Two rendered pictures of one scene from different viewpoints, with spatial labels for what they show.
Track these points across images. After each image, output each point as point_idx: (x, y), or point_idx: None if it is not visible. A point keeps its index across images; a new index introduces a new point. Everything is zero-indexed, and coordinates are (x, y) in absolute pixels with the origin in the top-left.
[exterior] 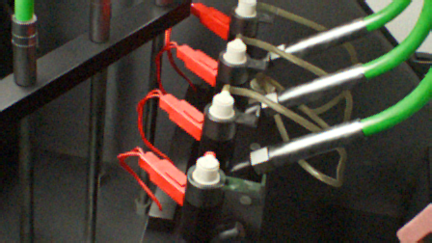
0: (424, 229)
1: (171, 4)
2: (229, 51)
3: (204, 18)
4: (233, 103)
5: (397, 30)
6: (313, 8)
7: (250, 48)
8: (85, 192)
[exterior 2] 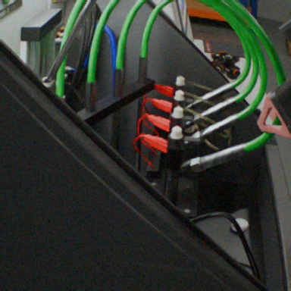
0: (265, 112)
1: (146, 82)
2: (176, 95)
3: (161, 89)
4: None
5: None
6: (208, 84)
7: None
8: None
